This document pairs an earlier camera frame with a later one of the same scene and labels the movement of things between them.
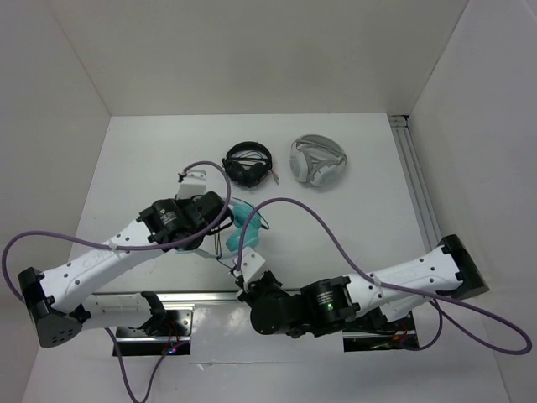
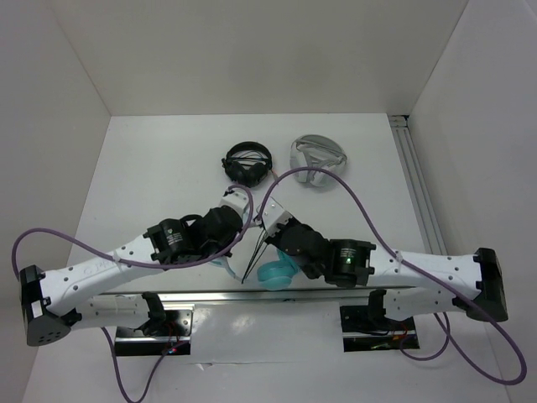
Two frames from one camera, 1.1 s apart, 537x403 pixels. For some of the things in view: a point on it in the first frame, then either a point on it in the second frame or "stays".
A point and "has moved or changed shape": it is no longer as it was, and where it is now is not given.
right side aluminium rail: (407, 147) stays
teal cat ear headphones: (240, 215) has moved or changed shape
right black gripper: (247, 290) to (274, 239)
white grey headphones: (316, 159) stays
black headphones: (248, 163) stays
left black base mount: (169, 332) stays
